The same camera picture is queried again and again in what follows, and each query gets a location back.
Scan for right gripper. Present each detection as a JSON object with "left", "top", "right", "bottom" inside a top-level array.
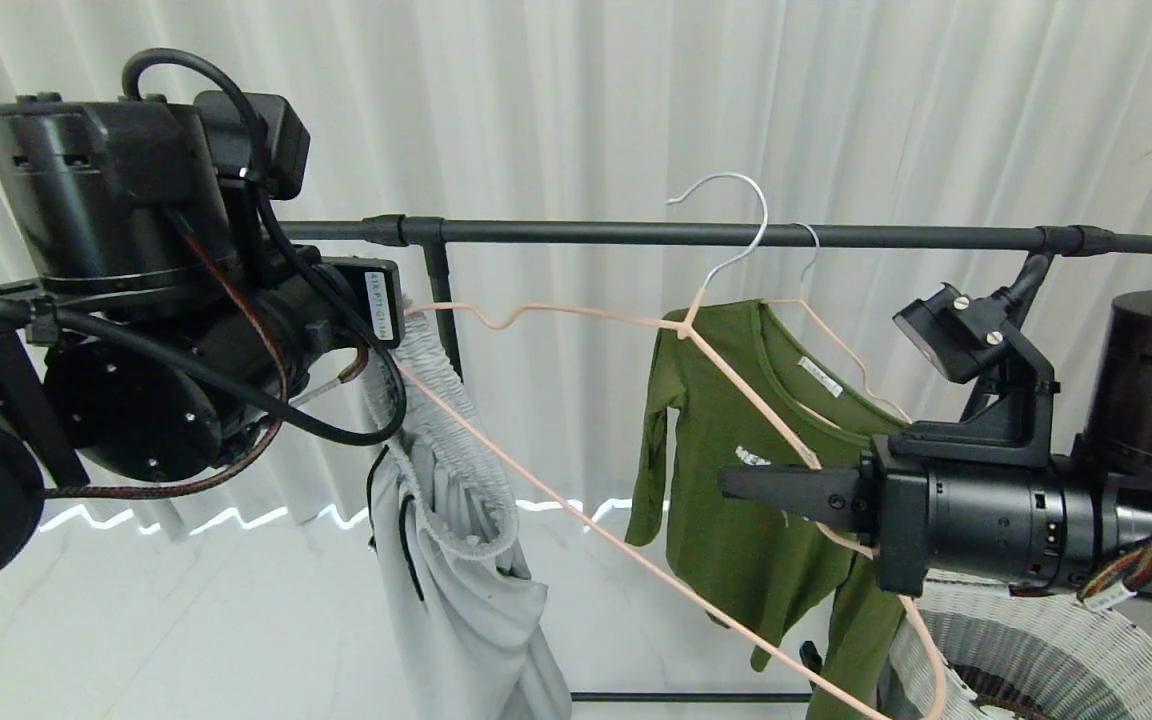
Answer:
[{"left": 861, "top": 455, "right": 1122, "bottom": 598}]

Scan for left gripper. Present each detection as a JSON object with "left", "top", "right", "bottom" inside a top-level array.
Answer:
[{"left": 266, "top": 258, "right": 405, "bottom": 376}]

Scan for pink clothes hanger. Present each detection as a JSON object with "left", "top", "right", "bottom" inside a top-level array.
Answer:
[
  {"left": 766, "top": 222, "right": 912, "bottom": 426},
  {"left": 404, "top": 172, "right": 949, "bottom": 720}
]

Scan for green printed shirt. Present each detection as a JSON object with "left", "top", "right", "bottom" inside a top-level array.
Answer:
[{"left": 624, "top": 298, "right": 912, "bottom": 720}]

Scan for pale grey shorts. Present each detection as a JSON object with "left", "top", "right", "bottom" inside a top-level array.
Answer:
[{"left": 361, "top": 305, "right": 572, "bottom": 720}]

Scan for white laundry basket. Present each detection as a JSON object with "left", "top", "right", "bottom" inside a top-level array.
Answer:
[{"left": 876, "top": 575, "right": 1152, "bottom": 720}]

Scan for black clothes rack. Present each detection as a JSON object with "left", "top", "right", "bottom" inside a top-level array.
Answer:
[{"left": 281, "top": 215, "right": 1152, "bottom": 703}]

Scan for white curtain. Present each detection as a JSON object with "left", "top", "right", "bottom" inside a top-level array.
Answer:
[{"left": 0, "top": 0, "right": 1152, "bottom": 541}]

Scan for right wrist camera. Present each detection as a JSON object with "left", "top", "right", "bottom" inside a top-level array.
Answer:
[{"left": 893, "top": 283, "right": 1059, "bottom": 469}]

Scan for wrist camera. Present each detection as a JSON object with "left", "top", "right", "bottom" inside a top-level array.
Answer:
[
  {"left": 893, "top": 283, "right": 1059, "bottom": 469},
  {"left": 194, "top": 90, "right": 312, "bottom": 201}
]

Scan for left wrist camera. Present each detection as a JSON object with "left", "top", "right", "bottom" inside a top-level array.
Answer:
[{"left": 194, "top": 90, "right": 312, "bottom": 201}]

